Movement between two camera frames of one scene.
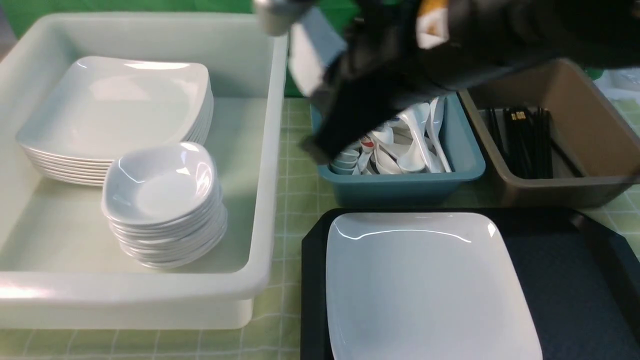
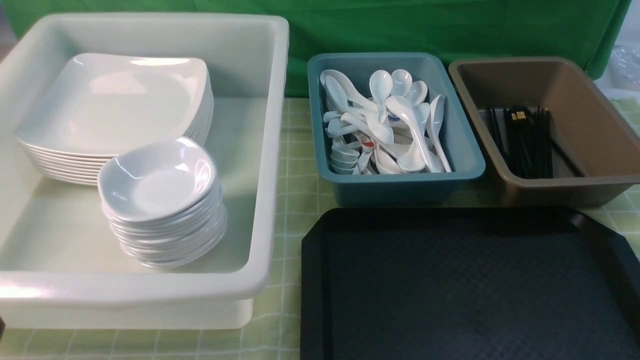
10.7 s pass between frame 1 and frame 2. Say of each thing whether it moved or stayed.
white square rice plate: moved
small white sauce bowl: moved
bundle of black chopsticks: stayed
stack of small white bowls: stayed
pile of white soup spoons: stayed
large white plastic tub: stayed
